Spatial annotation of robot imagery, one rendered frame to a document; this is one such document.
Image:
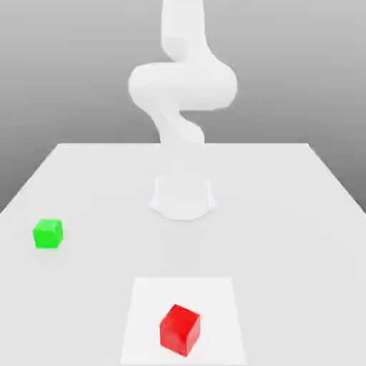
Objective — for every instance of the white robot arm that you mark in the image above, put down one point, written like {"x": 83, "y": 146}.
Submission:
{"x": 183, "y": 85}

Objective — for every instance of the small green cube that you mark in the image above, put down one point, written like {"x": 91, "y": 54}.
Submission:
{"x": 47, "y": 234}

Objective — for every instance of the small red cube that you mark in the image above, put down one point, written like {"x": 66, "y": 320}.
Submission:
{"x": 178, "y": 330}

